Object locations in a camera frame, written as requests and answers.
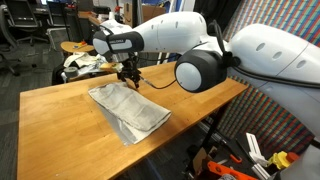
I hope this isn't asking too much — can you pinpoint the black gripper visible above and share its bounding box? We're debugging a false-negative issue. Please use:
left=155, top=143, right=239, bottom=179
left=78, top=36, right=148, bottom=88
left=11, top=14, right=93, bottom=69
left=117, top=57, right=141, bottom=89

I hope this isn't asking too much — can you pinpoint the white towel with grey tape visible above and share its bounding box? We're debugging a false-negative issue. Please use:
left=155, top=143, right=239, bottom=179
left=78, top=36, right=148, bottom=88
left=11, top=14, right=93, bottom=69
left=88, top=82, right=171, bottom=144

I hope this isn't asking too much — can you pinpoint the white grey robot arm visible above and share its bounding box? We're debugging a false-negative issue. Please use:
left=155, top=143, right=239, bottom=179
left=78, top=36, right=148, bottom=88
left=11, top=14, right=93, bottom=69
left=93, top=11, right=320, bottom=138

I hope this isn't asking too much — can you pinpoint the crumpled white cloth pile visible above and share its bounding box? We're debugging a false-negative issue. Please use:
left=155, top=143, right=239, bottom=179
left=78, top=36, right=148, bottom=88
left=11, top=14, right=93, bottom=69
left=63, top=52, right=107, bottom=75

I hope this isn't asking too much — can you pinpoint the small round wooden table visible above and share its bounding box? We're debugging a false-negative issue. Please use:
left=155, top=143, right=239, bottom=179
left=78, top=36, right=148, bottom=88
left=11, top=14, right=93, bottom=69
left=60, top=41, right=94, bottom=53

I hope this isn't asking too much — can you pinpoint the brown cardboard box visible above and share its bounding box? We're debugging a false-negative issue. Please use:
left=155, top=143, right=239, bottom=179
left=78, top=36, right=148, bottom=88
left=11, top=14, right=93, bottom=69
left=123, top=3, right=166, bottom=26

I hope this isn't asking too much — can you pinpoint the wooden workbench with drawers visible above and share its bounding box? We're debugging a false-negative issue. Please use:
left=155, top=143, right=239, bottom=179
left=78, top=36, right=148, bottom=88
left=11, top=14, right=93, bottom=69
left=78, top=11, right=102, bottom=44

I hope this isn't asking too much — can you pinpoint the orange plastic tool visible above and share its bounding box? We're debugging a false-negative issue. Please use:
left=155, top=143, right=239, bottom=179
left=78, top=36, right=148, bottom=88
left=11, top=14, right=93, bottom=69
left=206, top=161, right=258, bottom=180

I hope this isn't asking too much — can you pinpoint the black office chair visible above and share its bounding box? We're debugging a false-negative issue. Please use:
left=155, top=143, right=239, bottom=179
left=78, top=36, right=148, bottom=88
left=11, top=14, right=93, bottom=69
left=4, top=0, right=48, bottom=46

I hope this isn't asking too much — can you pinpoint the yellow green plastic object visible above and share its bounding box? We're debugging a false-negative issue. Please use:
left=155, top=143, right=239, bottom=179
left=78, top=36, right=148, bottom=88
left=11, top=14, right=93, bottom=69
left=268, top=151, right=290, bottom=170

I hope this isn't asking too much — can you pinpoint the grey duct tape roll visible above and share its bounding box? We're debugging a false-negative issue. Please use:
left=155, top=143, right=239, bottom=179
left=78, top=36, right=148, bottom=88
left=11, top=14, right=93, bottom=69
left=64, top=67, right=78, bottom=78

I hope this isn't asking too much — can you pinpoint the black camera stand pole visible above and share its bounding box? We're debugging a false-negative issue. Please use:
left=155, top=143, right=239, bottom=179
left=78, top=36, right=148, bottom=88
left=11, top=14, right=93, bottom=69
left=131, top=0, right=138, bottom=28

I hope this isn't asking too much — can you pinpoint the black table leg frame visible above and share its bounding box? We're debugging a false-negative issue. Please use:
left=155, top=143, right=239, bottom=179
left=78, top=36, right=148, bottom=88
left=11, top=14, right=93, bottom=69
left=185, top=104, right=229, bottom=173

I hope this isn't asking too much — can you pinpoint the white plastic bracket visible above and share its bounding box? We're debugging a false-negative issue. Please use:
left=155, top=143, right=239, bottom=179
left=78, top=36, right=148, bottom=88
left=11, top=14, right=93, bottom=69
left=246, top=133, right=267, bottom=166

